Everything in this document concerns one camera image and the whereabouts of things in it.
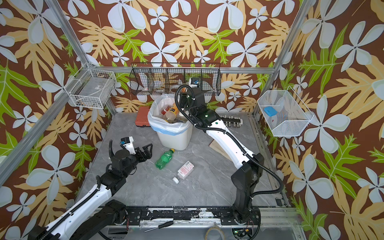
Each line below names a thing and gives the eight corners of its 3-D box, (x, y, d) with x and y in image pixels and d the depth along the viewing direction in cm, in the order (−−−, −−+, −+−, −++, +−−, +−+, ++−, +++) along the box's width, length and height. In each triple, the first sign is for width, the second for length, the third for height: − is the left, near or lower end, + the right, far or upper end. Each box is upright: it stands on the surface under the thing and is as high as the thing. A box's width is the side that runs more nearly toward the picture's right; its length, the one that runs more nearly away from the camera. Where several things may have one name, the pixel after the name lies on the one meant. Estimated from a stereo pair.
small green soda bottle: (155, 167, 93) (154, 163, 89) (170, 150, 101) (169, 146, 97) (162, 171, 91) (161, 168, 87) (176, 153, 99) (175, 150, 95)
